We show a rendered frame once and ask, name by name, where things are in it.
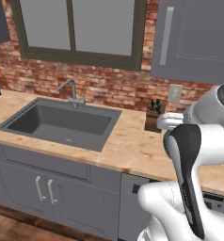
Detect grey wall cupboard door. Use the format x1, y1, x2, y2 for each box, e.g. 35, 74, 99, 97
150, 0, 224, 86

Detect grey dishwasher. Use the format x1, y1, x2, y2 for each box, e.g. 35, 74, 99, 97
118, 172, 224, 241

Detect dark grey sink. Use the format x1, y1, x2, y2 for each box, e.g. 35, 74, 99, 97
0, 96, 123, 153

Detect silver tap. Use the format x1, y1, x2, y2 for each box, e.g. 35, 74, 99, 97
55, 78, 87, 110

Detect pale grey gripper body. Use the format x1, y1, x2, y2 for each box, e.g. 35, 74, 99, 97
156, 112, 184, 131

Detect wooden knife block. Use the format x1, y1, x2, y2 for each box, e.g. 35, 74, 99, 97
144, 98, 167, 134

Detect grey wall socket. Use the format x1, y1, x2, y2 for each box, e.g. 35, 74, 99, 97
167, 83, 184, 104

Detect grey fixed sink front panel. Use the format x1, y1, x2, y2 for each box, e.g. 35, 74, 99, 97
0, 142, 93, 184

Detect silver base cupboard handle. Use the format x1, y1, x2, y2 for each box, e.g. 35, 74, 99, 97
34, 175, 47, 202
46, 178, 58, 205

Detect dark framed window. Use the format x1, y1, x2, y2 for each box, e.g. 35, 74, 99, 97
9, 0, 148, 72

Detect grey base cupboard door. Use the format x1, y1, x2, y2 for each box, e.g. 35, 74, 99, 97
44, 173, 121, 241
0, 160, 57, 222

